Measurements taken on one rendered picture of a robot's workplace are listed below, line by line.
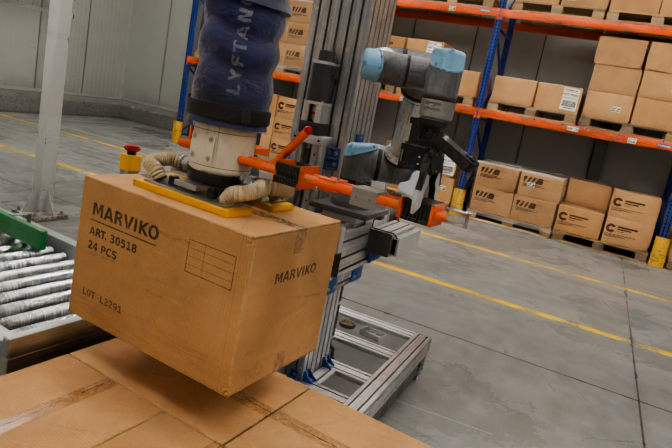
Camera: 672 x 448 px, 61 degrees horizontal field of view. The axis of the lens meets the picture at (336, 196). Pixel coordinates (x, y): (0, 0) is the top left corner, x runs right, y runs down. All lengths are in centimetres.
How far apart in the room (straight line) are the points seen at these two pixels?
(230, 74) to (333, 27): 86
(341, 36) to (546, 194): 649
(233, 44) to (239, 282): 59
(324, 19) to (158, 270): 123
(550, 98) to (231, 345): 751
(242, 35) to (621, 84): 735
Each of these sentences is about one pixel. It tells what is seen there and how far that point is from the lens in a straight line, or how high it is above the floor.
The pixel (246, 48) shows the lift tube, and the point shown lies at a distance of 149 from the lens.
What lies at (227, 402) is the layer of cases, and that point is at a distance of 169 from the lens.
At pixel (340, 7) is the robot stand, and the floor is 174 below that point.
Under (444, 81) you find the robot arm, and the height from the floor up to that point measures 149.
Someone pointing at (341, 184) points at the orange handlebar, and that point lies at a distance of 136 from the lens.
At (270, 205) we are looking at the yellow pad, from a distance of 157.
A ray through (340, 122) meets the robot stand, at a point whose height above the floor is 132.
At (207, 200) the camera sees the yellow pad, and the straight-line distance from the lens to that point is 147.
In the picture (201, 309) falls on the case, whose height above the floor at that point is 86.
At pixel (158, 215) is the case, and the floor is 104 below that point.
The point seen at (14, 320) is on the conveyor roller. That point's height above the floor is 54.
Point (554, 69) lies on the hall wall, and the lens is 988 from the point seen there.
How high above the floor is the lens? 142
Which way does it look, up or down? 10 degrees down
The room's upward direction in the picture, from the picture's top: 11 degrees clockwise
